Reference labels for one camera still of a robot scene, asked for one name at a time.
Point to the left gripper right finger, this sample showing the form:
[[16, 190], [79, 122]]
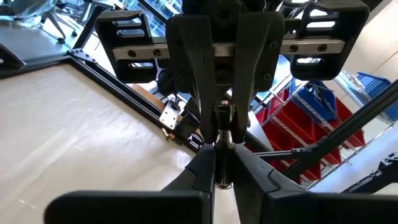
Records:
[[311, 208]]

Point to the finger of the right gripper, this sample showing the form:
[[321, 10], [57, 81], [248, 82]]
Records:
[[258, 62], [189, 68]]

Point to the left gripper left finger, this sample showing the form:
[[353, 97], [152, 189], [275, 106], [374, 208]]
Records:
[[124, 208]]

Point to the black desk foot bar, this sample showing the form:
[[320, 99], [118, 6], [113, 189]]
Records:
[[88, 28]]

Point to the silver corner plate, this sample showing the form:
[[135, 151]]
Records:
[[82, 56]]

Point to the red storage bin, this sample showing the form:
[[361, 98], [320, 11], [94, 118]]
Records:
[[342, 109], [292, 121]]

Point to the blue storage bin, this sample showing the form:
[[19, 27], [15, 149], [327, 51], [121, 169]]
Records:
[[314, 102], [373, 84]]

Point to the black aluminium table frame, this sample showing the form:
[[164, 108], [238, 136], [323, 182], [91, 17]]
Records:
[[118, 90]]

